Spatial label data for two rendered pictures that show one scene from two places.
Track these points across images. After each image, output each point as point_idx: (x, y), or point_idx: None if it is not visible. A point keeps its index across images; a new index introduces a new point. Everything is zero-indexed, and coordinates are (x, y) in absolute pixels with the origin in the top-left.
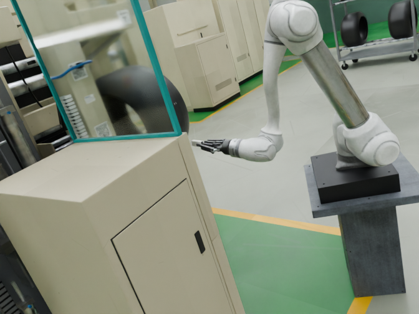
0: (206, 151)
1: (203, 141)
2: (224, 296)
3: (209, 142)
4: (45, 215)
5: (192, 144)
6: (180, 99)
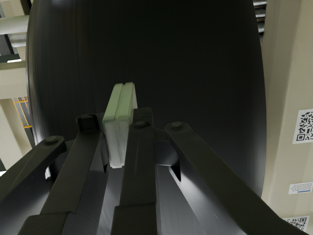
0: (227, 168)
1: (116, 163)
2: None
3: (99, 198)
4: None
5: (135, 97)
6: (100, 233)
